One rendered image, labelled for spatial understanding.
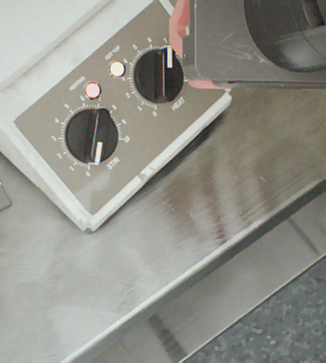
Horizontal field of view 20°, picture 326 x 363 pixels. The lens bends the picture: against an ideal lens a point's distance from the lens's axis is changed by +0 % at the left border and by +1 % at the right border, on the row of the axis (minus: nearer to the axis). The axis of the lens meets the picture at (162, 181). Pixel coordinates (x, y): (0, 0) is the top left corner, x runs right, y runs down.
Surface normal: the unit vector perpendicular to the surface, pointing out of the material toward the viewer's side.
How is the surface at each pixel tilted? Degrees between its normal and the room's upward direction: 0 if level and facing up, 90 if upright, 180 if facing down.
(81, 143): 30
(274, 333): 0
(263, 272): 0
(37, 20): 0
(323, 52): 99
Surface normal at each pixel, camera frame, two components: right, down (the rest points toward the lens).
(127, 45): 0.39, 0.02
